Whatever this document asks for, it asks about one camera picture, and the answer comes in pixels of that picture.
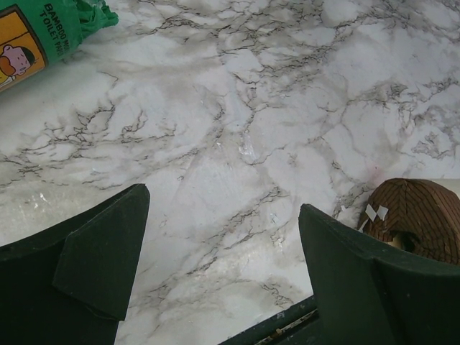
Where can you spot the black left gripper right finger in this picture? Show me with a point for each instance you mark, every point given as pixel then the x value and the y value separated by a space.
pixel 368 292

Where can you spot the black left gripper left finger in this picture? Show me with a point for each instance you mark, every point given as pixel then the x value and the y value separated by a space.
pixel 71 283

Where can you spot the green roll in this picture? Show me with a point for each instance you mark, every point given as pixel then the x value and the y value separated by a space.
pixel 36 34

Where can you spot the cream cartoon roll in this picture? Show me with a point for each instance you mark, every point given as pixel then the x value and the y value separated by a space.
pixel 417 215

